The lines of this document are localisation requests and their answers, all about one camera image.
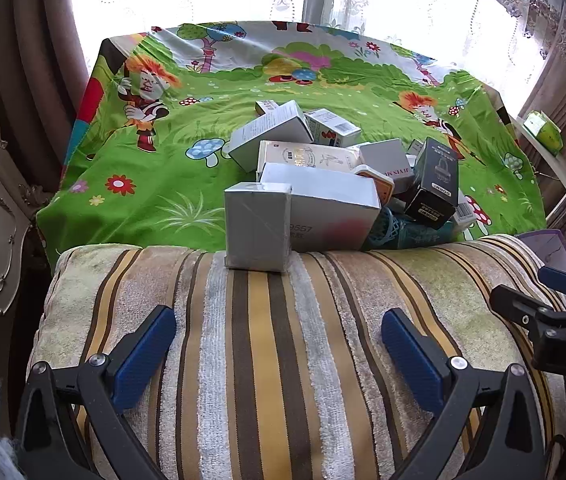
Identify silver wrapped box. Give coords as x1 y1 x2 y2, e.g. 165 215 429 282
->
224 182 294 273

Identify white box grey side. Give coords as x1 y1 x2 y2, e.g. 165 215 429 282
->
228 100 314 173

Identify beige box with drawing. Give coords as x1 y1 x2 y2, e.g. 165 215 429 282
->
257 140 364 177

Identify striped plush towel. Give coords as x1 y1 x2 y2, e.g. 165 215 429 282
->
33 234 566 480

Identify green tissue pack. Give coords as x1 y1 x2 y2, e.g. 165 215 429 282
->
523 110 564 156

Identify purple cardboard box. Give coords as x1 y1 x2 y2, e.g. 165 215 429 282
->
515 230 566 311

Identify large white box pink spot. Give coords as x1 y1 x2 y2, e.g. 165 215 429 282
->
260 162 382 253

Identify green cartoon printed bed sheet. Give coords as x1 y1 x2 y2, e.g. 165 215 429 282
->
35 20 548 273

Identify toy basketball hoop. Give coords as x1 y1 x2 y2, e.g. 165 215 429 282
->
365 200 460 252

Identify brown plain curtain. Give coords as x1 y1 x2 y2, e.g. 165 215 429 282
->
0 0 94 196

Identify white box colourful print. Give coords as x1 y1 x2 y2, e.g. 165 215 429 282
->
304 109 362 149

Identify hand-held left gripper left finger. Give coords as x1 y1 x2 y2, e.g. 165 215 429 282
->
15 305 178 480

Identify white orange rimmed container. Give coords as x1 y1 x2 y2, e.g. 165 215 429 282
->
354 164 396 207

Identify white barcode box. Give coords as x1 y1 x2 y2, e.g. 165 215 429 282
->
450 199 478 229

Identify black box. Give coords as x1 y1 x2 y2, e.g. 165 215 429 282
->
405 137 460 232

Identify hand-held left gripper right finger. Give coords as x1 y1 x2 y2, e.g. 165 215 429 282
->
382 308 546 480

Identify white desk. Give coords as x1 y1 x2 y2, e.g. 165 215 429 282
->
508 112 566 223

